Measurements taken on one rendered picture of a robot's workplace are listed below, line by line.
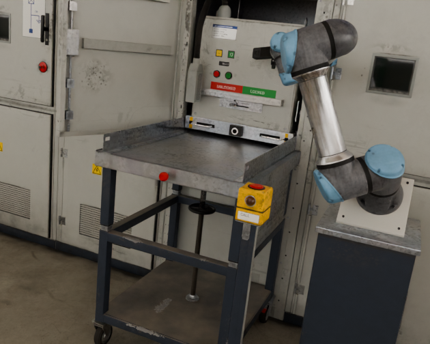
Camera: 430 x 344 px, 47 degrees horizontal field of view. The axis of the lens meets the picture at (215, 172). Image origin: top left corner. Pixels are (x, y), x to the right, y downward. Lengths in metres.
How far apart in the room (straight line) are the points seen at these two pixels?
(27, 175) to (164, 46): 1.20
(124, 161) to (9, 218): 1.55
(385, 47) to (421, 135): 0.38
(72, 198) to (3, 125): 0.61
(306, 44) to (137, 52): 1.01
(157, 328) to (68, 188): 1.14
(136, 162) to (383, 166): 0.84
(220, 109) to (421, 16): 0.93
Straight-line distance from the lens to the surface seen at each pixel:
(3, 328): 2.40
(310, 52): 1.48
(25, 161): 3.05
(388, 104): 2.15
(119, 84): 2.26
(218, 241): 2.50
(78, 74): 2.15
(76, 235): 2.94
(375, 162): 1.54
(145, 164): 1.77
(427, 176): 2.19
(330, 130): 1.51
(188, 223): 2.54
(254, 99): 2.24
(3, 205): 3.27
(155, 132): 2.18
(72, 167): 2.83
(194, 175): 1.68
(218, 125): 2.34
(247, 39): 2.29
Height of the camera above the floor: 1.29
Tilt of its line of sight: 15 degrees down
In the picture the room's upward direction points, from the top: 6 degrees clockwise
